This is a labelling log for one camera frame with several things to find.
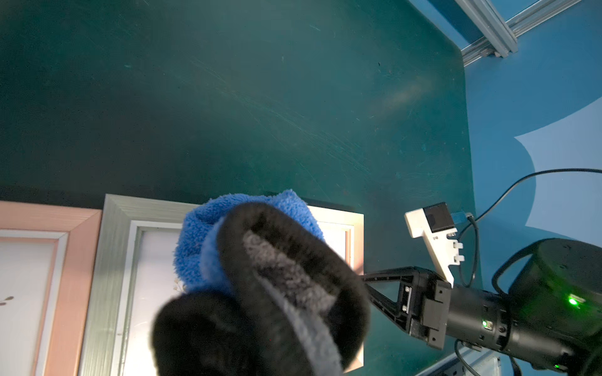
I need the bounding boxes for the pink picture frame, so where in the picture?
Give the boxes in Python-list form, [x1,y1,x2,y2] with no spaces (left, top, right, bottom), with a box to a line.
[1,201,102,375]
[305,204,365,374]

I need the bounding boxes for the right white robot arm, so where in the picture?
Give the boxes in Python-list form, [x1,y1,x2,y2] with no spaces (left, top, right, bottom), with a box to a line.
[363,238,601,375]

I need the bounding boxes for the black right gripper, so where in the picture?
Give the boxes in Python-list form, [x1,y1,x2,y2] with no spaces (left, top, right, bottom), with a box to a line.
[362,267,510,350]

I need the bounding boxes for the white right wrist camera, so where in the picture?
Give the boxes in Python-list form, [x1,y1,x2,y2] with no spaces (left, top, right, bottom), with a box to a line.
[404,202,465,287]

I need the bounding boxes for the aluminium frame rail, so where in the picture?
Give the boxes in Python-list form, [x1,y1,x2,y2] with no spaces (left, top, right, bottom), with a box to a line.
[457,0,580,67]

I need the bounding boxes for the grey-green picture frame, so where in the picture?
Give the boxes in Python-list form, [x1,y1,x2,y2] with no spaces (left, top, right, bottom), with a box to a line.
[78,194,194,375]

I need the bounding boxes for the blue black-edged cloth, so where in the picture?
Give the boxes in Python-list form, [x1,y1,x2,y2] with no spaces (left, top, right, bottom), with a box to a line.
[151,191,370,375]

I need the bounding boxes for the aluminium mounting rail front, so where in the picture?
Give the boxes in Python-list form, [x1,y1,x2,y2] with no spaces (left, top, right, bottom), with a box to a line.
[416,347,502,376]

